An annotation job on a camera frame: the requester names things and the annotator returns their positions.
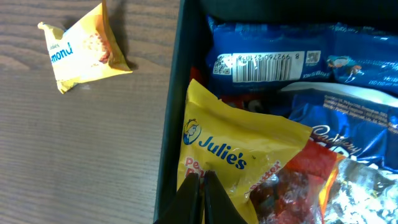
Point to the dark blue Cadbury chocolate bar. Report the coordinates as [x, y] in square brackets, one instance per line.
[359, 123]

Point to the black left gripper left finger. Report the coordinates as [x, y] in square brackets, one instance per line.
[185, 208]

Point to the dark green open box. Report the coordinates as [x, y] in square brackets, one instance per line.
[192, 42]

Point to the small yellow candy packet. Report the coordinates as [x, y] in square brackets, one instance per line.
[85, 52]

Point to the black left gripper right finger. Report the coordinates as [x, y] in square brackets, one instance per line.
[219, 209]

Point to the red Hacks candy bag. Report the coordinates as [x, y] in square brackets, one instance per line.
[291, 195]

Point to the yellow orange snack packet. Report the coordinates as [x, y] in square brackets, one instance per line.
[243, 148]

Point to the long blue snack bar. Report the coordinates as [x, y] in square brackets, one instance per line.
[249, 58]

